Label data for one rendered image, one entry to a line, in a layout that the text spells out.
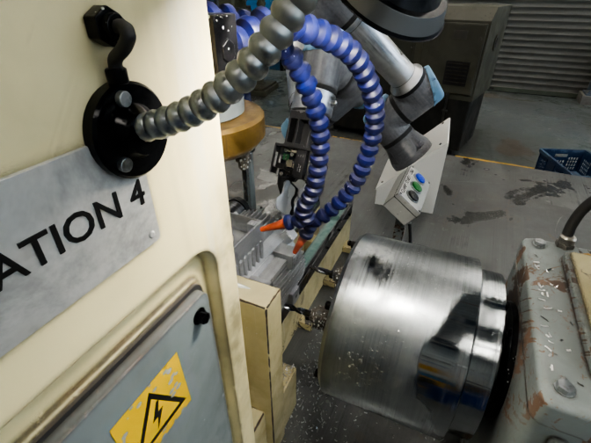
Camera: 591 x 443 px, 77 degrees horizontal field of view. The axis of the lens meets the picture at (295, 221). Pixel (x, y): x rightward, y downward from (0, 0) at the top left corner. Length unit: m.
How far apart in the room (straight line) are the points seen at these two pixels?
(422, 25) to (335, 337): 0.36
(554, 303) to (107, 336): 0.46
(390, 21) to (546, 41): 7.15
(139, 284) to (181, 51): 0.12
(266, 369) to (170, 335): 0.32
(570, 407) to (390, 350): 0.17
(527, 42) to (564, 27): 0.47
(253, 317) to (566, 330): 0.35
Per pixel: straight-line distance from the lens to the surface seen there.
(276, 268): 0.63
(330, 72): 0.68
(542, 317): 0.50
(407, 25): 0.22
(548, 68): 7.41
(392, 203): 0.86
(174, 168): 0.21
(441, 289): 0.49
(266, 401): 0.61
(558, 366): 0.46
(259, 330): 0.49
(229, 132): 0.43
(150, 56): 0.19
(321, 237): 0.96
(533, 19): 7.31
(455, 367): 0.47
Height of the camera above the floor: 1.47
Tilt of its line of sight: 32 degrees down
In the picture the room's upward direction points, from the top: straight up
